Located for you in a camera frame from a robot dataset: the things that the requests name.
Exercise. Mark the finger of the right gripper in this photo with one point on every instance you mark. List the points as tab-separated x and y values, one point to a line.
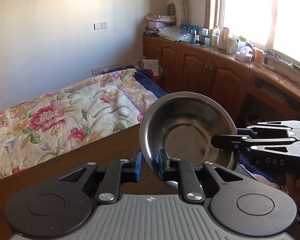
233	143
273	129

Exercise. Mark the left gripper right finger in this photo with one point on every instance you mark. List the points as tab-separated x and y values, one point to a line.
182	172

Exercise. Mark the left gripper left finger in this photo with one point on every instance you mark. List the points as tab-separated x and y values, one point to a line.
115	175

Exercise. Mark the small stainless steel bowl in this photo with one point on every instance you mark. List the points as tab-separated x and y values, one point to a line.
183	123

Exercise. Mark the wooden sideboard cabinet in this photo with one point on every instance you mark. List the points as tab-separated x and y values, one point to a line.
249	93

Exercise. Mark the tissue box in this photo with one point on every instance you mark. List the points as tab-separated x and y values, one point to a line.
244	55

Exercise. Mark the pink bottle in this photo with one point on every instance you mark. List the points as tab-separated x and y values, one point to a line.
223	38

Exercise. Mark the floral bed blanket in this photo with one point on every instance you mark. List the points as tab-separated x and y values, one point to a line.
58	122

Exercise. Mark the white paper bag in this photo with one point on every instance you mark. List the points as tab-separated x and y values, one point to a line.
152	65

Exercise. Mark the clear plastic bag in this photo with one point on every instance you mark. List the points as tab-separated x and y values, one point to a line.
174	34

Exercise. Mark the floral storage box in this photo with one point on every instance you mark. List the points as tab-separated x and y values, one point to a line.
160	22

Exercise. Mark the patterned curtain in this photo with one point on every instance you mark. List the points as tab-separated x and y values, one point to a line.
181	12

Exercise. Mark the wall socket strip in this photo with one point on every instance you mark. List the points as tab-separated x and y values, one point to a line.
110	68

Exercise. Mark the white wall switch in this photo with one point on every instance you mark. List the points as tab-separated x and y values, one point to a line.
100	25

